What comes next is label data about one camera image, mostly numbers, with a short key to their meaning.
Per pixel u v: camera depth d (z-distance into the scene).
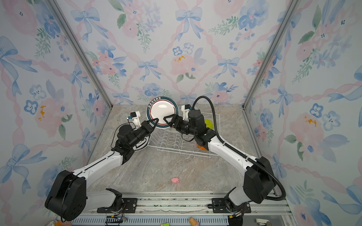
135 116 0.72
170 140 0.99
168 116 0.70
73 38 0.80
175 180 0.81
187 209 0.75
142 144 0.95
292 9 0.69
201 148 0.92
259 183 0.42
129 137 0.62
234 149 0.49
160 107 0.78
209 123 0.57
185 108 0.71
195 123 0.59
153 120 0.76
